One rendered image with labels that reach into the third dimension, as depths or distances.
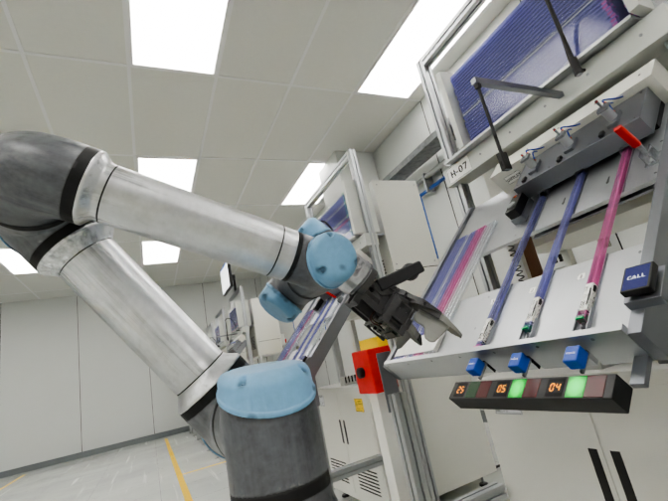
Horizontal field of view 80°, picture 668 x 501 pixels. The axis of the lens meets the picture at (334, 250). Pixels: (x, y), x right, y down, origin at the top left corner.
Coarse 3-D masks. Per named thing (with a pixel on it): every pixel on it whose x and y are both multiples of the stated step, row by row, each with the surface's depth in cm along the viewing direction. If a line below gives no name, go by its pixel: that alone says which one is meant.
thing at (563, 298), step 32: (608, 256) 71; (640, 256) 65; (512, 288) 90; (576, 288) 72; (608, 288) 66; (480, 320) 91; (512, 320) 81; (544, 320) 73; (576, 320) 66; (608, 320) 61
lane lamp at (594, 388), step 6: (588, 378) 58; (594, 378) 57; (600, 378) 57; (606, 378) 56; (588, 384) 58; (594, 384) 57; (600, 384) 56; (588, 390) 57; (594, 390) 56; (600, 390) 55; (588, 396) 56; (594, 396) 55; (600, 396) 55
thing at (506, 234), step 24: (648, 144) 85; (600, 168) 94; (648, 168) 80; (504, 192) 135; (552, 192) 106; (600, 192) 87; (624, 192) 81; (648, 192) 82; (480, 216) 137; (504, 216) 121; (528, 216) 108; (552, 216) 98; (576, 216) 90; (504, 240) 110
